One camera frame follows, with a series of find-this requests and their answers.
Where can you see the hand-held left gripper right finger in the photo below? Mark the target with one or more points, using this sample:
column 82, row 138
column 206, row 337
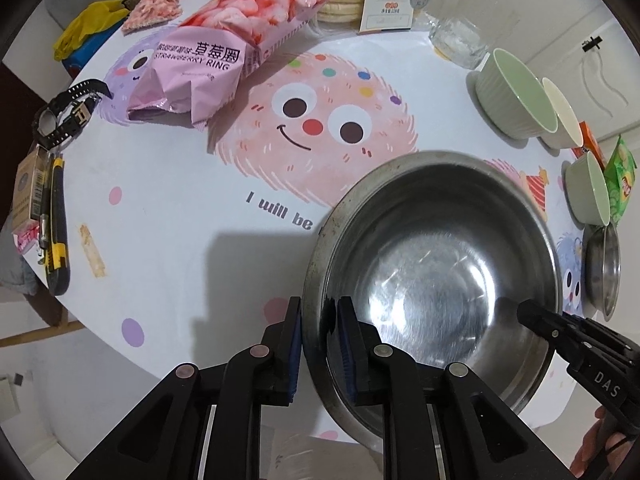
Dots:
column 345, row 350

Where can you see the large steel bowl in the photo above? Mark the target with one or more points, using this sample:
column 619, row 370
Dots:
column 440, row 270

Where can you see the smooth green bowl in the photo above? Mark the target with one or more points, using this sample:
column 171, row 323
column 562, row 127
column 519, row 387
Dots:
column 582, row 190

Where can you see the black wrist watch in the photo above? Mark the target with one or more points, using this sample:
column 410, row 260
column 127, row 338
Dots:
column 75, row 112

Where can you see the printed white tablecloth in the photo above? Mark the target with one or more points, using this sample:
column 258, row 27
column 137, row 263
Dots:
column 175, row 210

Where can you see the small steel bowl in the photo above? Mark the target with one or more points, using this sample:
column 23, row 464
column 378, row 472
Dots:
column 600, row 270

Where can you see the brown cardboard pack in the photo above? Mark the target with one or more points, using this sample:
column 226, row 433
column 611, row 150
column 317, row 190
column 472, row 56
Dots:
column 27, row 190

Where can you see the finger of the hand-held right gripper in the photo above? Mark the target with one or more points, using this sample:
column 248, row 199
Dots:
column 542, row 322

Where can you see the black wall hook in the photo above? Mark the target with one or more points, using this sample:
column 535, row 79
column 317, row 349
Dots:
column 592, row 44

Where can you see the yellow black utility knife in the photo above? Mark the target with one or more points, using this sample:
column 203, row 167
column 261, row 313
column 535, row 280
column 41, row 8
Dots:
column 57, row 260

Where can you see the pink wrapped packet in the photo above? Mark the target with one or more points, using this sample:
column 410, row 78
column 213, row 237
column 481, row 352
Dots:
column 27, row 240

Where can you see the person's right hand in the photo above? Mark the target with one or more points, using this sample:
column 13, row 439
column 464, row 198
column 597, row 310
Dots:
column 587, row 445

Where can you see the yellow rubber gloves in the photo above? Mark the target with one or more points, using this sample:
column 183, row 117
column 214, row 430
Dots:
column 85, row 27

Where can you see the green chip bag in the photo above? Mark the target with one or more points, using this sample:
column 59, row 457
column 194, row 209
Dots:
column 622, row 180

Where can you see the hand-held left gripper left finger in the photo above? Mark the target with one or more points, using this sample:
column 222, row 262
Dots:
column 296, row 340

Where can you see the cream bowl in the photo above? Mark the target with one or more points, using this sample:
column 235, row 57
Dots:
column 565, row 120

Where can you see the small pink snack bag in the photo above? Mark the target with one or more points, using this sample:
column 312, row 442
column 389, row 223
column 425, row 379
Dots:
column 155, row 2

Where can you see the clear glass jar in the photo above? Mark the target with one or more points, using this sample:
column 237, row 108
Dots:
column 457, row 42

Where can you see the ribbed green bowl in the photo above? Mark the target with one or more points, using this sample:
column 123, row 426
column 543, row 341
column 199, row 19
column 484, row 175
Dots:
column 500, row 95

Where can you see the large pink snack bag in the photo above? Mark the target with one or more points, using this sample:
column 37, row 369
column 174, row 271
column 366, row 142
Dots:
column 210, row 55

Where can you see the orange biscuit box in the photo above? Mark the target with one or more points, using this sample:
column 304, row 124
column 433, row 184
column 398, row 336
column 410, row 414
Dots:
column 590, row 142

